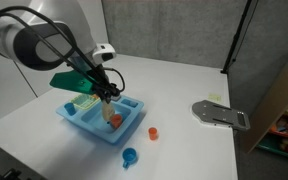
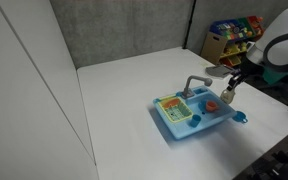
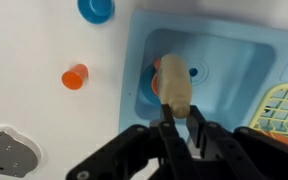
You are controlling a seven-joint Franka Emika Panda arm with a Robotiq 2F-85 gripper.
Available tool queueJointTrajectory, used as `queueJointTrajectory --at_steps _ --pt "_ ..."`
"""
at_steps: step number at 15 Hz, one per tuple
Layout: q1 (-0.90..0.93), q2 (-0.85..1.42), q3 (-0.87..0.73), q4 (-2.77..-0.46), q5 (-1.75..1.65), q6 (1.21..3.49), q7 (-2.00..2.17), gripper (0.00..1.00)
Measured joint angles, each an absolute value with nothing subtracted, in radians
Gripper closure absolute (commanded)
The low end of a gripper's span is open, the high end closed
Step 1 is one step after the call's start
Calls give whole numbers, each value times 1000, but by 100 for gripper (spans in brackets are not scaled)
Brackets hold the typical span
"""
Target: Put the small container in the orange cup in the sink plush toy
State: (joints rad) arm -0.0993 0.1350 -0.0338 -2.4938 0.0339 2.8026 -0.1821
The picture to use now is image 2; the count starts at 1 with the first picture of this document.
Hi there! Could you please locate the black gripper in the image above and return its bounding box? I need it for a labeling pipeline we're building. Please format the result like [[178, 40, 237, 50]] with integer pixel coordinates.
[[226, 65, 252, 98]]

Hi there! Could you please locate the grey toy faucet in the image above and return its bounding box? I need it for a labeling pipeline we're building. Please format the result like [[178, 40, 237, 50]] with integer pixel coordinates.
[[180, 75, 214, 99]]

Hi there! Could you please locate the blue tumbler cup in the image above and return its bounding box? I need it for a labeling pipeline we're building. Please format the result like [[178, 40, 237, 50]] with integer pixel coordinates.
[[189, 114, 202, 128]]

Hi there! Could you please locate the colourful toy shelf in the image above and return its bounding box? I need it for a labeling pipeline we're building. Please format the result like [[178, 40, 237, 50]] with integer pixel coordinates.
[[209, 15, 265, 68]]

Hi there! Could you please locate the orange toy plate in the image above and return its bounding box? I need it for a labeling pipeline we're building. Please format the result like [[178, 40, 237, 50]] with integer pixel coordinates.
[[160, 98, 181, 109]]

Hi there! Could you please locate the blue toy sink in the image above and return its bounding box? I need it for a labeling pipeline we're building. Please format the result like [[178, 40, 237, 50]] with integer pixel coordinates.
[[152, 85, 238, 141]]

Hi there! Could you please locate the grey metal mounting plate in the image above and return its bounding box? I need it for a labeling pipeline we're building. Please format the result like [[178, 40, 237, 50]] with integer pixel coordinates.
[[205, 64, 233, 78]]

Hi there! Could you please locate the wooden shelf with items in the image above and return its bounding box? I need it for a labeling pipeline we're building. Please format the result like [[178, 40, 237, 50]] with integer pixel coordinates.
[[200, 31, 228, 66]]

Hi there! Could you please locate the yellow dish rack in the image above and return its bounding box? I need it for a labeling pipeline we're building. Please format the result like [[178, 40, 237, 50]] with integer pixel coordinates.
[[158, 95, 194, 124]]

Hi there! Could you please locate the black stand pole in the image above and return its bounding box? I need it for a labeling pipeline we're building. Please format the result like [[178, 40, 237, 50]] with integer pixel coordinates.
[[182, 0, 197, 50]]

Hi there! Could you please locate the orange cup with handle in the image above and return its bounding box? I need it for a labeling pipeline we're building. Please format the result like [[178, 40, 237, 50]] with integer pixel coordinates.
[[205, 100, 220, 113]]

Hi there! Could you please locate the blue mug with handle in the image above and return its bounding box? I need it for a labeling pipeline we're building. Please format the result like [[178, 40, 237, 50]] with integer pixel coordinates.
[[232, 110, 249, 124]]

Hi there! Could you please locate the black equipment frame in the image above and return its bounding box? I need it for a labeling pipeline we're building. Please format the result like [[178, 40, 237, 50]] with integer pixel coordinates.
[[232, 123, 288, 180]]

